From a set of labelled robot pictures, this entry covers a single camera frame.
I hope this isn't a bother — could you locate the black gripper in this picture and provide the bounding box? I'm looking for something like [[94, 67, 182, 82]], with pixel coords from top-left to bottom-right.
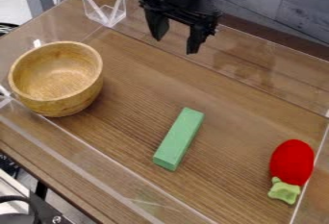
[[141, 0, 222, 54]]

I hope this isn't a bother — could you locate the green foam stick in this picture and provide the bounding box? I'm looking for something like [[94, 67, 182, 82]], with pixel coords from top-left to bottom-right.
[[153, 108, 205, 171]]

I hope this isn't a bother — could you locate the brown wooden bowl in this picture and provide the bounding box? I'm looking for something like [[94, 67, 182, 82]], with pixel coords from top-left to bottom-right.
[[8, 41, 103, 117]]

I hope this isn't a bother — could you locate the red plush strawberry toy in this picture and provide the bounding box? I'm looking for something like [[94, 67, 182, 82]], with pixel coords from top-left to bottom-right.
[[268, 139, 314, 205]]

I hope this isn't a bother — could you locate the black clamp under table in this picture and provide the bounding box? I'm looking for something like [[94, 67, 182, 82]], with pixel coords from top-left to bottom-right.
[[0, 195, 75, 224]]

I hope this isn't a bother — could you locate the clear acrylic corner bracket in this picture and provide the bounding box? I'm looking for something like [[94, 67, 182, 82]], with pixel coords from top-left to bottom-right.
[[82, 0, 126, 28]]

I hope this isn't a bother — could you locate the clear acrylic tray wall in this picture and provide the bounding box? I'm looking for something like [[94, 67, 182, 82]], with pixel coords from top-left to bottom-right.
[[0, 0, 329, 224]]

